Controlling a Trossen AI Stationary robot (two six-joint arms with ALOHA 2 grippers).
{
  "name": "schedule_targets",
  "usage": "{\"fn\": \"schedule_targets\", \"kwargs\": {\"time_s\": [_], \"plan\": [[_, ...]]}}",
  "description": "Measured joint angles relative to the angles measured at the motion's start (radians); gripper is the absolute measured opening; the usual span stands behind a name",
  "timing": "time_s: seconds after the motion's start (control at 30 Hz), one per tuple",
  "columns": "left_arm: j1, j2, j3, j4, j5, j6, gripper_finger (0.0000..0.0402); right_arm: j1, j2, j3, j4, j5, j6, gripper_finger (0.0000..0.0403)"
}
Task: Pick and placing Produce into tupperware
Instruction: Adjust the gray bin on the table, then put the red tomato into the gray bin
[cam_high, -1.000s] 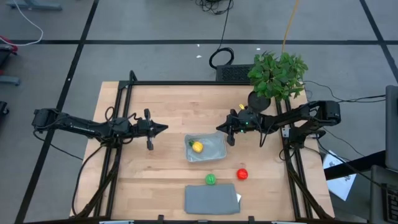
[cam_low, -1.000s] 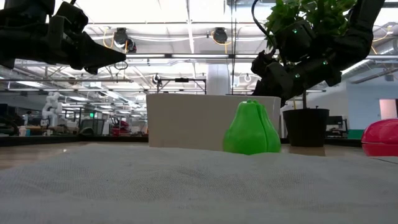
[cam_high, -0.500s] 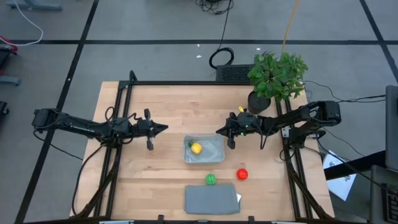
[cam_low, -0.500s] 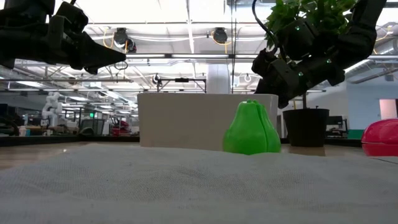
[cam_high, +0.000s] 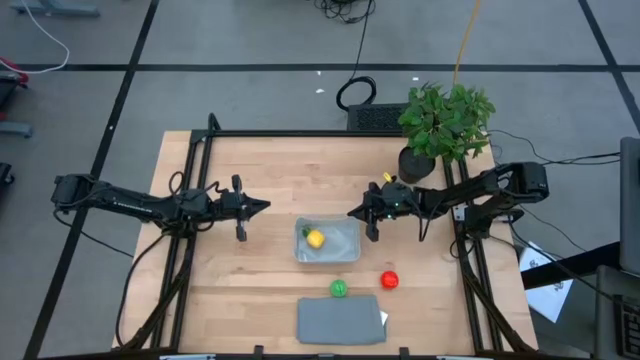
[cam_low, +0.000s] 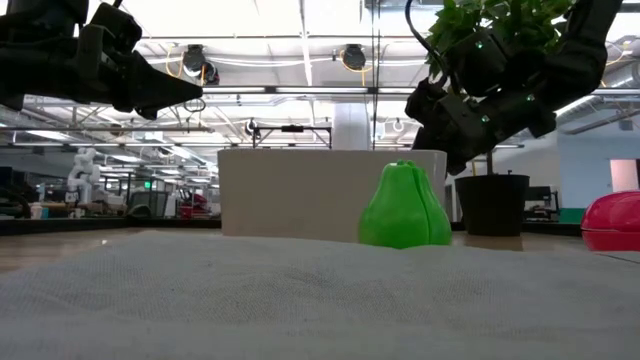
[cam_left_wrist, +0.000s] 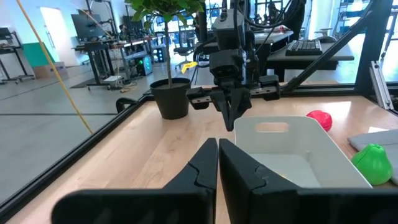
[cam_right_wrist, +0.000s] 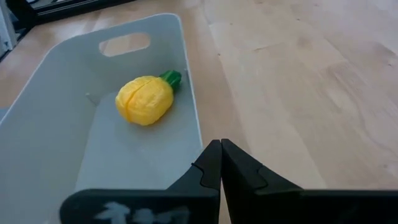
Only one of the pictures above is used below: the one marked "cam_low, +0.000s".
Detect pink panel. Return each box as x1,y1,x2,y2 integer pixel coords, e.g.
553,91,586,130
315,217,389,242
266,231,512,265
609,159,640,194

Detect black vertical pole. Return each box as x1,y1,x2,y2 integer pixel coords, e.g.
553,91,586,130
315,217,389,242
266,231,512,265
370,0,382,152

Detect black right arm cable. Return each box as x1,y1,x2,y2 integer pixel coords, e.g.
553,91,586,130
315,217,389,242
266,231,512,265
404,0,454,89

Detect grey cloth mat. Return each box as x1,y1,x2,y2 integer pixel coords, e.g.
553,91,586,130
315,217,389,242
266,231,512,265
0,229,640,360

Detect black overhead camera frame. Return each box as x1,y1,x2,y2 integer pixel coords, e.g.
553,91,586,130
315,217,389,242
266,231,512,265
251,124,333,151

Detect black ceiling cable reel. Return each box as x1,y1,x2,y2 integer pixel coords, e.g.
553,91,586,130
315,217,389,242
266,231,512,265
181,44,221,86
341,43,369,72

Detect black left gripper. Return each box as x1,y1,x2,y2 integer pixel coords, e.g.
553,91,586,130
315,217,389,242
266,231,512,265
0,0,204,121

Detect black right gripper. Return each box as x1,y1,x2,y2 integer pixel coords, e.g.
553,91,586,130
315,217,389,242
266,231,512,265
404,77,557,176

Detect green plant in black pot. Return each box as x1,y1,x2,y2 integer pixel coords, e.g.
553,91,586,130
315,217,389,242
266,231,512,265
427,0,576,237

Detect translucent plastic tupperware container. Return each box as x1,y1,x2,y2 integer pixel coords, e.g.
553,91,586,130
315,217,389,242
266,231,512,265
218,148,448,244

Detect green toy pear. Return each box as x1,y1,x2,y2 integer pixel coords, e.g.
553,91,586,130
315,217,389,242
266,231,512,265
358,159,454,250

